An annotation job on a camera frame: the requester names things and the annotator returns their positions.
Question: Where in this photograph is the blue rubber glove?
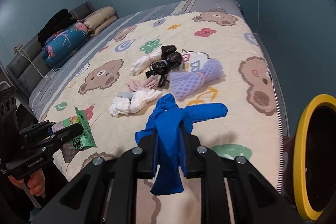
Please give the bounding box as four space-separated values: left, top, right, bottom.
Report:
135 93 228 196

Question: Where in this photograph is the dark grey padded headboard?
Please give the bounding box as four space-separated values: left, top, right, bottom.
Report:
5 2 96 94

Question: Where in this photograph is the person's left hand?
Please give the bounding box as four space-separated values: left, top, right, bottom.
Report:
8 169 46 196

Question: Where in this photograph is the purple foam fruit net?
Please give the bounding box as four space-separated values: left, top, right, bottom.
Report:
169 59 224 100

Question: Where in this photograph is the grey blue striped mattress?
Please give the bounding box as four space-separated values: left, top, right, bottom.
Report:
27 0 292 224

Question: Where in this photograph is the black plastic bag bundle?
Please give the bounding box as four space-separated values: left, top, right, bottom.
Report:
146 46 183 88

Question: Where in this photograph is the grey white cloth bundle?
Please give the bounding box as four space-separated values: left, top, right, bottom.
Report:
117 92 135 100

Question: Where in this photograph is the black bedside cabinet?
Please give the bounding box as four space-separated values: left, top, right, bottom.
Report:
0 87 18 133

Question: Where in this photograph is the cream patterned pillow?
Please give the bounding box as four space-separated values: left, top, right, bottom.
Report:
84 6 117 36

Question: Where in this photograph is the green snack wrapper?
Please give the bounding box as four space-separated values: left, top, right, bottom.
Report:
52 107 97 163

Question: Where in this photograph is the white charging cable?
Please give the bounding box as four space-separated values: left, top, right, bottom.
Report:
14 47 64 109

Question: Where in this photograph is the blue floral folded blanket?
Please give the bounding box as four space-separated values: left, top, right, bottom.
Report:
42 22 88 68

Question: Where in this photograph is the pink cloth bundle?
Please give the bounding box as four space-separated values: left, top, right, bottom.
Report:
126 75 161 92

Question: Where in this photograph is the black clothing pile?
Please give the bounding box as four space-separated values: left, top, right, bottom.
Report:
38 9 76 48

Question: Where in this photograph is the yellow rimmed black trash bin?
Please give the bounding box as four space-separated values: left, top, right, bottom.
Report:
293 94 335 221

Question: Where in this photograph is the cream bear pattern quilt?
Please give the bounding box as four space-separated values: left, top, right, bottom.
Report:
39 11 283 224

